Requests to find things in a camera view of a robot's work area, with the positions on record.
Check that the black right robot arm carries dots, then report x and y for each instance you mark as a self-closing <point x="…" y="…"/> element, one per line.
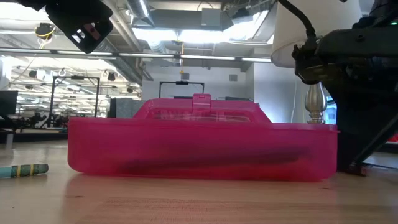
<point x="373" y="12"/>

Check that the grey ceiling box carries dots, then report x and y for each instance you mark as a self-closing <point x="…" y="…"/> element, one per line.
<point x="211" y="17"/>

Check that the long ceiling light bar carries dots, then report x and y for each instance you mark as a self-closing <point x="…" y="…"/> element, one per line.
<point x="146" y="55"/>

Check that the tall black metal frame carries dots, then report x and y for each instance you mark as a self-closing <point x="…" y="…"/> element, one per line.
<point x="52" y="99"/>

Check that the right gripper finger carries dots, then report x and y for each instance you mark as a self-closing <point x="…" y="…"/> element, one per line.
<point x="351" y="149"/>

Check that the table lamp with white shade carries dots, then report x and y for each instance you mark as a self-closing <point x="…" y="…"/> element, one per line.
<point x="286" y="31"/>

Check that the grey metal post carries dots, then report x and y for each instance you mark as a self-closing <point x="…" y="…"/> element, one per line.
<point x="9" y="141"/>

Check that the teal pen with green bands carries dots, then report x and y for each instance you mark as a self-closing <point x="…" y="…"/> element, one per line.
<point x="28" y="170"/>

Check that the grey partition panel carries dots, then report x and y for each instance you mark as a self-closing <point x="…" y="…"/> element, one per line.
<point x="124" y="109"/>

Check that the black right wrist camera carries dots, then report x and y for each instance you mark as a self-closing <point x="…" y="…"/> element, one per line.
<point x="308" y="62"/>

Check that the black frame with camera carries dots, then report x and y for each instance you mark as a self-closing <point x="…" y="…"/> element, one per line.
<point x="182" y="82"/>

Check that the silver ventilation duct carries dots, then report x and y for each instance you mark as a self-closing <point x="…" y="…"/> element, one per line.
<point x="140" y="9"/>

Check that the black computer monitor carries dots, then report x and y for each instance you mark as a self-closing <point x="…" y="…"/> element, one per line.
<point x="7" y="102"/>

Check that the pink translucent plastic supply box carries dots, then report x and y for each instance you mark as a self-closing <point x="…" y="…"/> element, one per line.
<point x="202" y="146"/>

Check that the red object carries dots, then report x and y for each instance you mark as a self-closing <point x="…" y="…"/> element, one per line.
<point x="394" y="138"/>

